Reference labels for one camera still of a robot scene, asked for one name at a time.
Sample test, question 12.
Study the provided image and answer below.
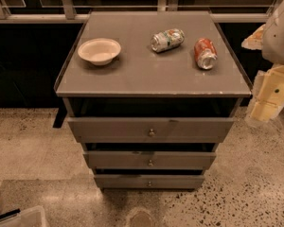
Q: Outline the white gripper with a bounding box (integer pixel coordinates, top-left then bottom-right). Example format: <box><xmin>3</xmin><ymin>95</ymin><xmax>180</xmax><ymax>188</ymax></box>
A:
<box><xmin>241</xmin><ymin>25</ymin><xmax>284</xmax><ymax>127</ymax></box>

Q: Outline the grey bottom drawer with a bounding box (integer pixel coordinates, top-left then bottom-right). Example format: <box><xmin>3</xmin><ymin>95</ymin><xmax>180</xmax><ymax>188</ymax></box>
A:
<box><xmin>94</xmin><ymin>174</ymin><xmax>204</xmax><ymax>189</ymax></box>

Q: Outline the grey drawer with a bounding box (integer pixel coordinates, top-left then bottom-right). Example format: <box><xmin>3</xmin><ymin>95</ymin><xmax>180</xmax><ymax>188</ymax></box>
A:
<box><xmin>68</xmin><ymin>117</ymin><xmax>234</xmax><ymax>143</ymax></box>
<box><xmin>83</xmin><ymin>151</ymin><xmax>216</xmax><ymax>170</ymax></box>
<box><xmin>94</xmin><ymin>174</ymin><xmax>204</xmax><ymax>189</ymax></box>

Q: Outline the grey drawer cabinet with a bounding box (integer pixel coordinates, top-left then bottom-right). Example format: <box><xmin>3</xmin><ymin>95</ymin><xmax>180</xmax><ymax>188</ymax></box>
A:
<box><xmin>55</xmin><ymin>11</ymin><xmax>251</xmax><ymax>177</ymax></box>

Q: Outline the grey top drawer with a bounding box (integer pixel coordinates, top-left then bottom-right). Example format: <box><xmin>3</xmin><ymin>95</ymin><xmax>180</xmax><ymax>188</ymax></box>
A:
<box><xmin>68</xmin><ymin>117</ymin><xmax>234</xmax><ymax>143</ymax></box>

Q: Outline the grey middle drawer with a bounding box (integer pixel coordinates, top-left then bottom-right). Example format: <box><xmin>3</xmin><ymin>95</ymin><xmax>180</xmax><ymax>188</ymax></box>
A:
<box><xmin>83</xmin><ymin>151</ymin><xmax>216</xmax><ymax>170</ymax></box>

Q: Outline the crushed red soda can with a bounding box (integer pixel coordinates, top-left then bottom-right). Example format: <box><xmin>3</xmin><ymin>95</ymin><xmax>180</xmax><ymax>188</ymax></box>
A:
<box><xmin>194</xmin><ymin>38</ymin><xmax>218</xmax><ymax>70</ymax></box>

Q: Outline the crushed green silver can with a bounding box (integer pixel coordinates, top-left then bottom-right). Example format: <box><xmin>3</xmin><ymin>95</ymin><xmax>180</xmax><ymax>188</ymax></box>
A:
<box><xmin>151</xmin><ymin>28</ymin><xmax>185</xmax><ymax>53</ymax></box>

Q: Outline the white paper bowl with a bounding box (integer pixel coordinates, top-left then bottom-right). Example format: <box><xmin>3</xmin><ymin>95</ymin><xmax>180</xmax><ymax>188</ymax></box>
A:
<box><xmin>78</xmin><ymin>38</ymin><xmax>121</xmax><ymax>66</ymax></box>

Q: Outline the metal railing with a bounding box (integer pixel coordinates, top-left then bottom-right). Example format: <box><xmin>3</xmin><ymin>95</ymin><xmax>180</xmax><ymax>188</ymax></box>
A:
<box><xmin>0</xmin><ymin>0</ymin><xmax>282</xmax><ymax>24</ymax></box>

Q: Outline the clear plastic bin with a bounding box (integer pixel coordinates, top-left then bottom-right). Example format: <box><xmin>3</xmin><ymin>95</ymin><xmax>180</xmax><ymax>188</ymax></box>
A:
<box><xmin>0</xmin><ymin>205</ymin><xmax>49</xmax><ymax>227</ymax></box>

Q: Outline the black object on floor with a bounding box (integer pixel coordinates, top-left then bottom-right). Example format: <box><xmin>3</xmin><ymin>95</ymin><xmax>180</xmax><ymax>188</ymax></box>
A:
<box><xmin>0</xmin><ymin>204</ymin><xmax>22</xmax><ymax>224</ymax></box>

